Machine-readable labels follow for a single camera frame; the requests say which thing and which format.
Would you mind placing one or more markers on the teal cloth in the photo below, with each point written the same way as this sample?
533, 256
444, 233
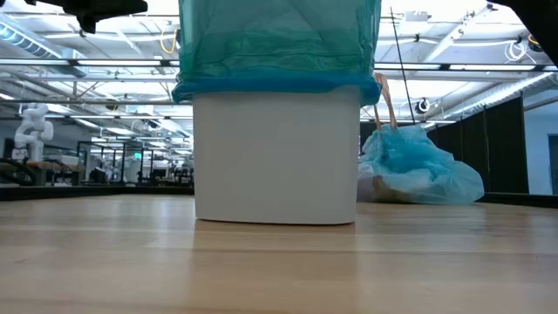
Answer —
279, 43

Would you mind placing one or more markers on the white plastic trash bin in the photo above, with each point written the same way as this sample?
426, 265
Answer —
276, 157

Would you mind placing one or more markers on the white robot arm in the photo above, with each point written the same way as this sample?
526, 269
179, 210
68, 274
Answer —
31, 131

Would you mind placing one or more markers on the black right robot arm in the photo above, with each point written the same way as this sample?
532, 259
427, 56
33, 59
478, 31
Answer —
538, 22

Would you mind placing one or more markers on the long ceiling light fixture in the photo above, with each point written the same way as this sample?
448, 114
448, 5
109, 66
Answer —
113, 63
457, 67

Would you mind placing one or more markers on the wooden top workbench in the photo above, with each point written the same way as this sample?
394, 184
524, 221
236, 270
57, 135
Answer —
52, 166

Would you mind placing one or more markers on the black monitor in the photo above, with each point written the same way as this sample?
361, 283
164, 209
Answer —
368, 133

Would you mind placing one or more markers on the grey ceiling air duct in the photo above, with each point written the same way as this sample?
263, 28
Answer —
26, 41

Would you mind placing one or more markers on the black metal frame rack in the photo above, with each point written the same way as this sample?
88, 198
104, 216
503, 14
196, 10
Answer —
124, 165

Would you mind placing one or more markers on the black partition wall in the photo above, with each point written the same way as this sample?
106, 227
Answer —
488, 148

